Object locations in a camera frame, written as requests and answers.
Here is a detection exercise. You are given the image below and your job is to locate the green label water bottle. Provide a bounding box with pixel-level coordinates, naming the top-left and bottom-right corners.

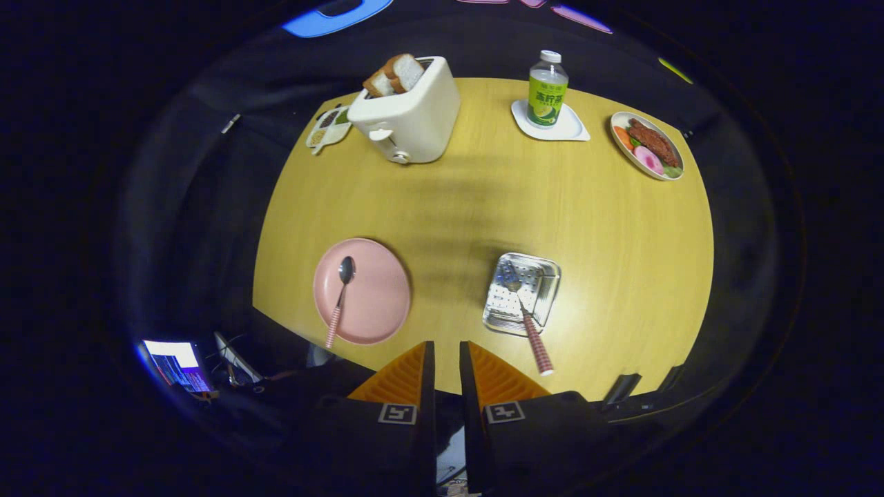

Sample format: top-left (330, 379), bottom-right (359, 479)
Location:
top-left (528, 50), bottom-right (569, 128)

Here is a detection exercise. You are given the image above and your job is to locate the fork with checked handle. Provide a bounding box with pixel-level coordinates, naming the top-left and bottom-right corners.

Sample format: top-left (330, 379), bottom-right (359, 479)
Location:
top-left (501, 261), bottom-right (555, 377)

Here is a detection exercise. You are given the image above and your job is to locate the white square coaster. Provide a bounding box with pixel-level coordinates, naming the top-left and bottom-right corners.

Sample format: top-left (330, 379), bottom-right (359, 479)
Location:
top-left (511, 99), bottom-right (591, 142)

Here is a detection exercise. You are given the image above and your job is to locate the brown meat slice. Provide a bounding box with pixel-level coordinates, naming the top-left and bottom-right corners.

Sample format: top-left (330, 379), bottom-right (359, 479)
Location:
top-left (628, 119), bottom-right (681, 168)

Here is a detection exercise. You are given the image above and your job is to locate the white toaster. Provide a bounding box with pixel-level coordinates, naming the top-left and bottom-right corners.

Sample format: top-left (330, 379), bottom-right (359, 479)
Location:
top-left (347, 56), bottom-right (461, 165)

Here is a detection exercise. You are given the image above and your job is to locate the pink round plate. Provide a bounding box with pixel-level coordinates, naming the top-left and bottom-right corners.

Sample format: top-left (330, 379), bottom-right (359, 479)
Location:
top-left (313, 238), bottom-right (412, 346)

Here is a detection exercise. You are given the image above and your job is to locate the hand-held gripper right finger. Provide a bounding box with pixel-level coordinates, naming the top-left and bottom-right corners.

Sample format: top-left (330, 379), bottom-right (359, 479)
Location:
top-left (459, 340), bottom-right (622, 495)

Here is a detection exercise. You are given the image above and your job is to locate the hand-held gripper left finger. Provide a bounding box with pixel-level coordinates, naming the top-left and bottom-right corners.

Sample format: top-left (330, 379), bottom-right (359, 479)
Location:
top-left (297, 340), bottom-right (437, 497)

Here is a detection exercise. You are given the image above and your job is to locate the white divided bean dish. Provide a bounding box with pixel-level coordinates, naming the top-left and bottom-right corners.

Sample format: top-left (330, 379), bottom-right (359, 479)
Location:
top-left (306, 105), bottom-right (353, 155)

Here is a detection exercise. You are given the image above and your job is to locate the white plate of food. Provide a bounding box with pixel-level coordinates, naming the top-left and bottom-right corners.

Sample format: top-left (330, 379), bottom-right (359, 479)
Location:
top-left (610, 111), bottom-right (685, 182)

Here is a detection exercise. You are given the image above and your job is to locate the perforated metal tray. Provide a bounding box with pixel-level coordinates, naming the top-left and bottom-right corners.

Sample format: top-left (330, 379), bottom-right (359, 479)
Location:
top-left (482, 252), bottom-right (561, 337)

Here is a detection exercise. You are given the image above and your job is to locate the black backdrop cloth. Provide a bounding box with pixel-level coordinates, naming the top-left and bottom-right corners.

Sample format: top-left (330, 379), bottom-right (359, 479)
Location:
top-left (117, 0), bottom-right (781, 429)

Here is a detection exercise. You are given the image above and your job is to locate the spoon with checked handle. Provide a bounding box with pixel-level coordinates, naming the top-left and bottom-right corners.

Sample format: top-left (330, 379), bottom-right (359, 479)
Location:
top-left (325, 255), bottom-right (356, 350)

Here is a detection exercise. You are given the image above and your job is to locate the laptop screen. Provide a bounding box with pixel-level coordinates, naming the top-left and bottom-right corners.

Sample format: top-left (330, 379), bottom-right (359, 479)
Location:
top-left (142, 340), bottom-right (213, 394)

